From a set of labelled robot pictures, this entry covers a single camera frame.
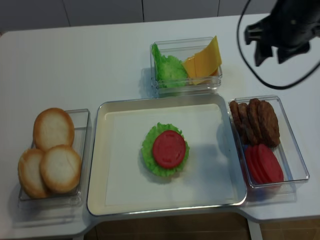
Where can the left bun half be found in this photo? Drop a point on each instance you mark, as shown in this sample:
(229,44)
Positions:
(29,174)

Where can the front brown meat patty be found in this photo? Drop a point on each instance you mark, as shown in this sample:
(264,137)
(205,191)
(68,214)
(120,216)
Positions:
(268,123)

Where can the clear patty tomato container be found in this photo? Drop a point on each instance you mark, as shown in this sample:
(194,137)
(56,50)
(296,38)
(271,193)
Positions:
(287,153)

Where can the bun half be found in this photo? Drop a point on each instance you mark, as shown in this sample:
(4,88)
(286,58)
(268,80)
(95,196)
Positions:
(53,127)
(29,174)
(60,169)

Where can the white rectangular tray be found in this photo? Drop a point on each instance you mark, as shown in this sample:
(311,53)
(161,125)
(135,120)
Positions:
(121,184)

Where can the upright orange cheese slice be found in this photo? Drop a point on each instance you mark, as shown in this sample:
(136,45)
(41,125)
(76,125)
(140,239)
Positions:
(204,63)

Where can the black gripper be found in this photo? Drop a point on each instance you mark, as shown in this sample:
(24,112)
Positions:
(289,29)

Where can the clear bun container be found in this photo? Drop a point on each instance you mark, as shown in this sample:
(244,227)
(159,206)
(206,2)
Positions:
(81,144)

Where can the rear brown meat patty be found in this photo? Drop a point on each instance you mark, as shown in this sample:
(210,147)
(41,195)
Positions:
(233,105)

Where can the green lettuce in container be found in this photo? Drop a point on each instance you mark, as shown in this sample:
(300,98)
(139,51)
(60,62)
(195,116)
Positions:
(170,72)

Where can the flat yellow cheese slice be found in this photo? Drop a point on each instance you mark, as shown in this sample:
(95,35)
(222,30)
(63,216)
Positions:
(202,80)

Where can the green lettuce leaf on tray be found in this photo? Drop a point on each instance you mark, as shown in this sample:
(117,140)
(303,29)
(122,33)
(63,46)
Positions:
(147,155)

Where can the stacked red tomato slices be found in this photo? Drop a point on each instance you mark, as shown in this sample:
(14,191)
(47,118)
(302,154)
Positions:
(263,165)

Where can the red tomato slice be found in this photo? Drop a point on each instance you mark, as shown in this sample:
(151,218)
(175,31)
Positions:
(169,149)

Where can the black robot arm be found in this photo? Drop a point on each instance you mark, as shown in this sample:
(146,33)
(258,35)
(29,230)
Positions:
(296,3)

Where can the top bun half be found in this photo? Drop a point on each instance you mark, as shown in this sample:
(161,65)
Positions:
(53,127)

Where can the brown meat patty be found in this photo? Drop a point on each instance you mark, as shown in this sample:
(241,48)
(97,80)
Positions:
(233,105)
(268,123)
(242,110)
(252,111)

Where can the clear lettuce cheese container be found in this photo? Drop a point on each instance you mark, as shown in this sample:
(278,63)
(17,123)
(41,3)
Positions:
(183,49)

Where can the front bun half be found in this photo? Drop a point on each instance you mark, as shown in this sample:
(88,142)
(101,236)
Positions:
(60,169)

